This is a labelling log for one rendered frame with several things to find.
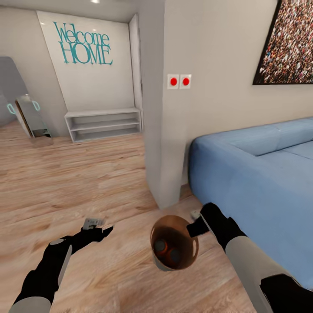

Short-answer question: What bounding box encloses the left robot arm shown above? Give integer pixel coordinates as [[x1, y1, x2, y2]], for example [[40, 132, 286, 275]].
[[8, 218, 113, 313]]

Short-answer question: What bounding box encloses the trash can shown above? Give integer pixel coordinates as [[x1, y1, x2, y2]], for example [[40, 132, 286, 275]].
[[150, 215, 199, 272]]

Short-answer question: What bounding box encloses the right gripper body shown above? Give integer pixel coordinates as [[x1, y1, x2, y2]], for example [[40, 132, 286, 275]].
[[186, 220, 209, 238]]

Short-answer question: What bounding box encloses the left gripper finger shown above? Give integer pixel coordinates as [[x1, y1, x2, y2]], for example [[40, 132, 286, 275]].
[[102, 226, 113, 239]]

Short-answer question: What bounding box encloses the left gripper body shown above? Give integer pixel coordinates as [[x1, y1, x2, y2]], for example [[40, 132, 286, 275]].
[[77, 227, 103, 248]]

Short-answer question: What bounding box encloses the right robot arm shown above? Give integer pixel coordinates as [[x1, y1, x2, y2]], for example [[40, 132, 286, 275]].
[[186, 203, 313, 313]]

